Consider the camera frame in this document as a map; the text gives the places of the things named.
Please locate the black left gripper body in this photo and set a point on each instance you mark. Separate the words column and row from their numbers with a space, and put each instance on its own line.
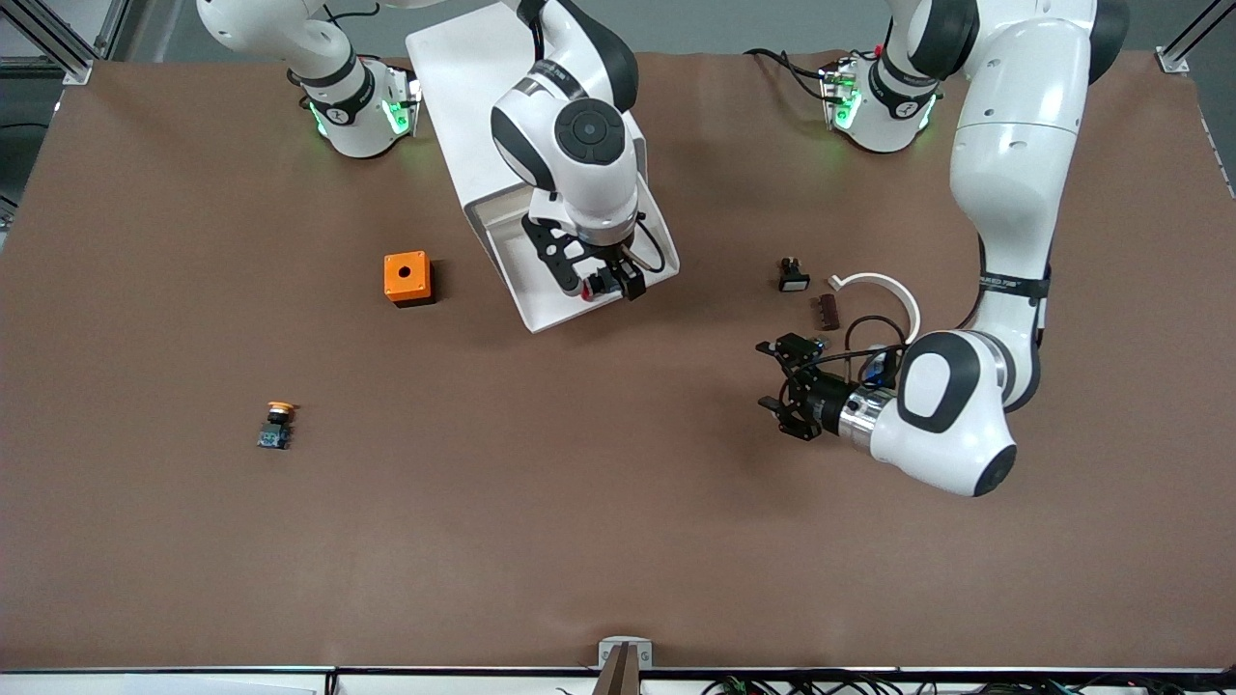
column 827, row 398

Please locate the cream cabinet drawer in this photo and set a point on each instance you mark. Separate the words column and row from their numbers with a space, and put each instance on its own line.
column 541, row 299

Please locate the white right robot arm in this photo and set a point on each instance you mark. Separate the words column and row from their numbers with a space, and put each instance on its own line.
column 584, row 174

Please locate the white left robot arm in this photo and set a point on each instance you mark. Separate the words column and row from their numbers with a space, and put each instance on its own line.
column 1004, row 145

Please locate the black white square button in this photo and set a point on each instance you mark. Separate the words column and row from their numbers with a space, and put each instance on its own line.
column 793, row 278

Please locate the white drawer cabinet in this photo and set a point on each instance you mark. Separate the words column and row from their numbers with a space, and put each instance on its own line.
column 463, row 87

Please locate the yellow capped push button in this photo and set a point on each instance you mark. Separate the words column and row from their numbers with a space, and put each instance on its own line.
column 276, row 429

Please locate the brown terminal block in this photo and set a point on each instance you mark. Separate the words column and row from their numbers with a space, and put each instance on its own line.
column 828, row 313

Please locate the brown table cover mat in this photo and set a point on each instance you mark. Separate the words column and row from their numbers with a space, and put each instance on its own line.
column 618, row 502

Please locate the orange box with hole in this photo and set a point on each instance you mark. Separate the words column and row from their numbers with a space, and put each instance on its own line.
column 406, row 277

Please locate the white curved plastic bracket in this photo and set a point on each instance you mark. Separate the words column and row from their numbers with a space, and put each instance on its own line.
column 893, row 288

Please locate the grey metal table bracket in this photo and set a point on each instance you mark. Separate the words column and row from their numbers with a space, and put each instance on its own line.
column 610, row 649

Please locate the brown upright post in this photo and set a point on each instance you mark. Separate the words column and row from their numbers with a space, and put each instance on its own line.
column 621, row 674

